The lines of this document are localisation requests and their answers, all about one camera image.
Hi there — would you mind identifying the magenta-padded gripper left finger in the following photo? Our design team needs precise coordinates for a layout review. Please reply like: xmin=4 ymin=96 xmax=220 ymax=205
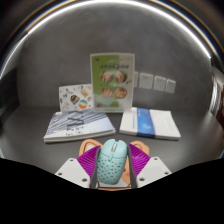
xmin=54 ymin=145 xmax=101 ymax=188

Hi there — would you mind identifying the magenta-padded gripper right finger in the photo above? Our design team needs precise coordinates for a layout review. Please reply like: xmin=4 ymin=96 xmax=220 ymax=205
xmin=126 ymin=143 xmax=173 ymax=189

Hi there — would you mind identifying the teal perforated computer mouse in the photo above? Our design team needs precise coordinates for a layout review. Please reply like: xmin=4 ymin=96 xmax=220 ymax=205
xmin=95 ymin=138 xmax=129 ymax=185

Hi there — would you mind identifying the orange corgi-shaped mouse pad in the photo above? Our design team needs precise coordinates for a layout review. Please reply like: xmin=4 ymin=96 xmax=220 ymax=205
xmin=78 ymin=139 xmax=151 ymax=192

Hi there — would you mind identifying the grey striped magazine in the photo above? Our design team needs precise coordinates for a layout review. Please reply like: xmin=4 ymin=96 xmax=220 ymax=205
xmin=42 ymin=110 xmax=117 ymax=144

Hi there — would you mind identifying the white book with blue stripe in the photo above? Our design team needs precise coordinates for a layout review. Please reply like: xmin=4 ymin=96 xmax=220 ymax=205
xmin=119 ymin=106 xmax=182 ymax=141

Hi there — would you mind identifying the white sticker card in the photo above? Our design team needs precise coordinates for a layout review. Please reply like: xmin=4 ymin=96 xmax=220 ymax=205
xmin=58 ymin=83 xmax=95 ymax=113

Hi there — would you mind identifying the green menu sign stand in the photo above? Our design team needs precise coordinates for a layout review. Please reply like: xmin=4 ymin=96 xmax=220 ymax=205
xmin=89 ymin=52 xmax=136 ymax=113

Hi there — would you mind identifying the glass-paned door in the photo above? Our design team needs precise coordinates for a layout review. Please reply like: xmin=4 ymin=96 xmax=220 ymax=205
xmin=208 ymin=66 xmax=224 ymax=121

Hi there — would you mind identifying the curved ceiling light strip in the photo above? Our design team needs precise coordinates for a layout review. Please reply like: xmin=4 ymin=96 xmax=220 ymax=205
xmin=0 ymin=0 xmax=213 ymax=79

